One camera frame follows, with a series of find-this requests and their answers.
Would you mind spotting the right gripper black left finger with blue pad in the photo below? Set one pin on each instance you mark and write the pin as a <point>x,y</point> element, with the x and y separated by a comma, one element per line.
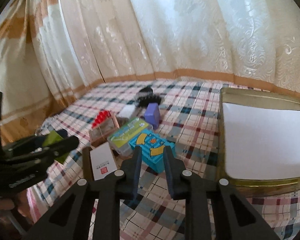
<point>70,216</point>

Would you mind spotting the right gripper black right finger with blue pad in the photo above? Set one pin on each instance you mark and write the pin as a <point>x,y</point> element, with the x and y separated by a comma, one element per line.
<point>214,210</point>

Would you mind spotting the white oriental club box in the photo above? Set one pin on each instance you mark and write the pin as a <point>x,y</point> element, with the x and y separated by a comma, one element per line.
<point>102,161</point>

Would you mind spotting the green label plastic case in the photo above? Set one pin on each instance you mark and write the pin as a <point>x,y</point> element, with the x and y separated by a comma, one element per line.
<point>119,140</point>

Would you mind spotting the pink framed picture box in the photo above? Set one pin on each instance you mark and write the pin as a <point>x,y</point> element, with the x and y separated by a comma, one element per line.
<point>99,134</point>

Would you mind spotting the teal toy brick block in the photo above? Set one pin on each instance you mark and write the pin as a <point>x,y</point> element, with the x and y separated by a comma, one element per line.
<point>152,146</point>

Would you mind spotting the purple rectangular block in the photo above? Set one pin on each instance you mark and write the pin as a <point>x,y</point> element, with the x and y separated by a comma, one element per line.
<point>152,115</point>

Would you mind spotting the person's left hand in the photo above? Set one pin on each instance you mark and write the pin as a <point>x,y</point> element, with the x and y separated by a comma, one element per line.
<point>20,202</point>

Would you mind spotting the gold metal tin tray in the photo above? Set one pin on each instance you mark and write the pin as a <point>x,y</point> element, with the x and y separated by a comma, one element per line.
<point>259,99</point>

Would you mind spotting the white power adapter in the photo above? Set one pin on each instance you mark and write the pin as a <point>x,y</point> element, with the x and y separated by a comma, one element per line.
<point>128,112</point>

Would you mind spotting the cream floral curtain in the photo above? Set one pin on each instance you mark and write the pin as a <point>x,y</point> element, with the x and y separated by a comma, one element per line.
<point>54,51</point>

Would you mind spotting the black hair claw clip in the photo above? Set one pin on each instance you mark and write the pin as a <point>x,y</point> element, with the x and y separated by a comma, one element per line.
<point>145,96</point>

